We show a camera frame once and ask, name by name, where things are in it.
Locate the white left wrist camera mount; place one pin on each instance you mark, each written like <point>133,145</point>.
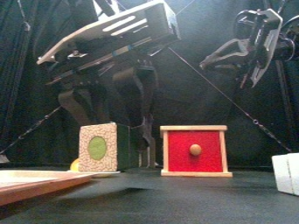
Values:
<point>90,32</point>

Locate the red wooden box with knob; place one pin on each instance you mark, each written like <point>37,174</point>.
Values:
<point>193,151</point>

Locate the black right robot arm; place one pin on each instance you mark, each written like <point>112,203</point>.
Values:
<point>291,38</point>

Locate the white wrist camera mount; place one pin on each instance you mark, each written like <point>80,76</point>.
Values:
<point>90,32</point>
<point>268,43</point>

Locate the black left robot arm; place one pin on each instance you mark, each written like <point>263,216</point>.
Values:
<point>104,7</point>

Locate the yellow toy food piece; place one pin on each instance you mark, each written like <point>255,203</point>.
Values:
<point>74,165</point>

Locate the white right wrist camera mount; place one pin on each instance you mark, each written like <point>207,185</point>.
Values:
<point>268,43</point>

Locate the wooden plate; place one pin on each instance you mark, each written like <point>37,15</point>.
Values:
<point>34,182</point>

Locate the white foam block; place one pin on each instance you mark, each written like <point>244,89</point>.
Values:
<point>287,173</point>

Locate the green toy sushi roll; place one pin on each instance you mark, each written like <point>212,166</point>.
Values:
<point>97,147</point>

